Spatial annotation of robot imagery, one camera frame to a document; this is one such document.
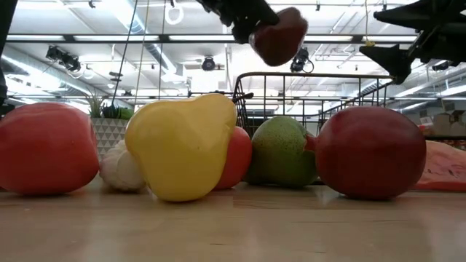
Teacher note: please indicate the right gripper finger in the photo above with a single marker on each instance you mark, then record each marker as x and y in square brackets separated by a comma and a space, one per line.
[395, 60]
[429, 14]

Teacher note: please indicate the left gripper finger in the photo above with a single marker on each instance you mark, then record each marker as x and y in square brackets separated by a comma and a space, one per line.
[241, 35]
[255, 14]

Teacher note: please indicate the dark plum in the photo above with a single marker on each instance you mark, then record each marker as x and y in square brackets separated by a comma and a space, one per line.
[280, 36]

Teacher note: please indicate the yellow pear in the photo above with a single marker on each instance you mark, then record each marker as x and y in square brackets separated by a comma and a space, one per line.
[182, 145]

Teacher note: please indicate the red tomato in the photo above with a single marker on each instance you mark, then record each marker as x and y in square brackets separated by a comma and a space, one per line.
[47, 145]

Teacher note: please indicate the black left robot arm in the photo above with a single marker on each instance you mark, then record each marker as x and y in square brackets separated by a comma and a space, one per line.
[5, 14]

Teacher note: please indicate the yellow hanging tag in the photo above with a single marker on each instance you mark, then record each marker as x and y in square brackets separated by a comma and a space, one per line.
[370, 43]

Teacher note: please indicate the black track spotlight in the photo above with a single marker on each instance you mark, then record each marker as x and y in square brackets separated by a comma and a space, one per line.
[63, 58]
[300, 62]
[208, 64]

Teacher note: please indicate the black ceiling light beam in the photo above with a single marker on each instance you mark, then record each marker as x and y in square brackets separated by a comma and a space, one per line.
[164, 38]

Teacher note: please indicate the cardboard boxes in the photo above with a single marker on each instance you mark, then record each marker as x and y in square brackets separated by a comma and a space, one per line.
[442, 123]

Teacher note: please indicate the dark red apple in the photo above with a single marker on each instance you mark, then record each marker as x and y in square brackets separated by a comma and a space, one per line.
[371, 153]

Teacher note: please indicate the watermelon slice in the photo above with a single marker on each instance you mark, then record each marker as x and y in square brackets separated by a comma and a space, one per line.
[444, 167]

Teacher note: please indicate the speckled green fruit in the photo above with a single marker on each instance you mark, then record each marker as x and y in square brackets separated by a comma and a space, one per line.
[280, 153]

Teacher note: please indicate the orange-red peach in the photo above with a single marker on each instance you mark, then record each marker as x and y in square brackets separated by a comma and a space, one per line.
[236, 160]

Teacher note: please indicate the succulent in patterned white pot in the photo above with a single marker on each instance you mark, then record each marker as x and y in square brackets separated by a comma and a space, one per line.
[109, 134]

